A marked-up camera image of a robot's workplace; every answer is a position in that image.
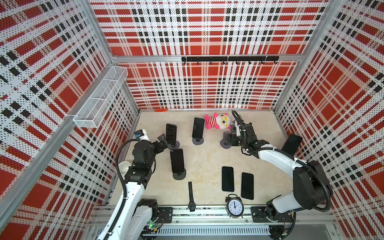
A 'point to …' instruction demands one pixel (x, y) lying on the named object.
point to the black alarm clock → (234, 206)
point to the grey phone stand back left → (177, 145)
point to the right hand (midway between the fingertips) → (232, 137)
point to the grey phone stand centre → (224, 144)
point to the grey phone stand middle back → (197, 141)
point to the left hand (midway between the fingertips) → (158, 140)
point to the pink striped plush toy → (222, 121)
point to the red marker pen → (160, 110)
